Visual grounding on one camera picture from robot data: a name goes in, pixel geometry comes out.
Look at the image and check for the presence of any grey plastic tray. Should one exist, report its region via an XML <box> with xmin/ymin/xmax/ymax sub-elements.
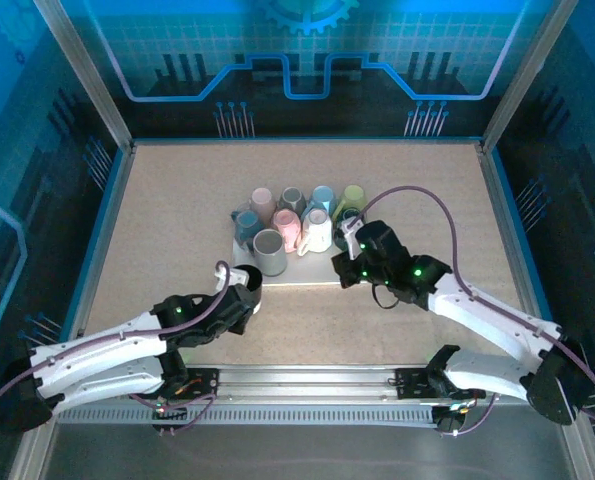
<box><xmin>230</xmin><ymin>227</ymin><xmax>343</xmax><ymax>287</ymax></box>

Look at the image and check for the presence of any white faceted mug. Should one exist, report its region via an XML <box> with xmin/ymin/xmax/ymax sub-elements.
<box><xmin>296</xmin><ymin>208</ymin><xmax>334</xmax><ymax>257</ymax></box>

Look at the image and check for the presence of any dark green mug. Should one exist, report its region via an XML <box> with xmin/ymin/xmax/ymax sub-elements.
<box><xmin>332</xmin><ymin>207</ymin><xmax>362</xmax><ymax>251</ymax></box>

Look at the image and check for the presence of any round grey mug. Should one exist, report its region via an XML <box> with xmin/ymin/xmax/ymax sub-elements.
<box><xmin>251</xmin><ymin>228</ymin><xmax>288</xmax><ymax>278</ymax></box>

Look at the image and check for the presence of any yellow-green mug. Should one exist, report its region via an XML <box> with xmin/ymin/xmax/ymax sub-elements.
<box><xmin>334</xmin><ymin>183</ymin><xmax>368</xmax><ymax>216</ymax></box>

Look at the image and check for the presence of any salmon pink faceted mug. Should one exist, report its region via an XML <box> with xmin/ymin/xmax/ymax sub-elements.
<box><xmin>270</xmin><ymin>208</ymin><xmax>302</xmax><ymax>254</ymax></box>

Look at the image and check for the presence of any teal blue mug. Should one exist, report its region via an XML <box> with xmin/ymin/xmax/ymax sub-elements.
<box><xmin>231</xmin><ymin>208</ymin><xmax>266</xmax><ymax>251</ymax></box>

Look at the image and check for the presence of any light blue mug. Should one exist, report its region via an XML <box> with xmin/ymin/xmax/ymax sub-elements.
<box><xmin>306</xmin><ymin>184</ymin><xmax>337</xmax><ymax>214</ymax></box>

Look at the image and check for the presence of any dark grey faceted mug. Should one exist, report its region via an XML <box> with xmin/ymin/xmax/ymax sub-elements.
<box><xmin>276</xmin><ymin>186</ymin><xmax>308</xmax><ymax>214</ymax></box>

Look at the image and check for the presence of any pale pink mug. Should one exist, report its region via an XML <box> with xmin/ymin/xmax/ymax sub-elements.
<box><xmin>249</xmin><ymin>187</ymin><xmax>278</xmax><ymax>221</ymax></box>

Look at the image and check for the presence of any thin black cable loop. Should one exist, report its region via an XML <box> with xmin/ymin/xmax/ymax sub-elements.
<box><xmin>369</xmin><ymin>283</ymin><xmax>403</xmax><ymax>310</ymax></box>

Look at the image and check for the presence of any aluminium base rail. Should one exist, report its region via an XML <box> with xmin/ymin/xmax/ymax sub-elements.
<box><xmin>186</xmin><ymin>366</ymin><xmax>478</xmax><ymax>401</ymax></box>

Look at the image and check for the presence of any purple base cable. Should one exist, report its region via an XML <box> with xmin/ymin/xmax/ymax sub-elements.
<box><xmin>129</xmin><ymin>392</ymin><xmax>219</xmax><ymax>436</ymax></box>
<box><xmin>439</xmin><ymin>394</ymin><xmax>498</xmax><ymax>437</ymax></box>

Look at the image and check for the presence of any slotted grey cable duct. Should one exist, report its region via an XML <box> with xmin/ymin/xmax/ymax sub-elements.
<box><xmin>56</xmin><ymin>403</ymin><xmax>441</xmax><ymax>426</ymax></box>

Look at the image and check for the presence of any aluminium frame rail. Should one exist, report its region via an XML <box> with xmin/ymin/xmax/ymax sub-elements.
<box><xmin>6</xmin><ymin>142</ymin><xmax>138</xmax><ymax>480</ymax></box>
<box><xmin>479</xmin><ymin>142</ymin><xmax>595</xmax><ymax>480</ymax></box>

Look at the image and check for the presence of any aluminium frame post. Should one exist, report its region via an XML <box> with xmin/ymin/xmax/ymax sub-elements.
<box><xmin>31</xmin><ymin>0</ymin><xmax>136</xmax><ymax>151</ymax></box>
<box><xmin>479</xmin><ymin>0</ymin><xmax>576</xmax><ymax>151</ymax></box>

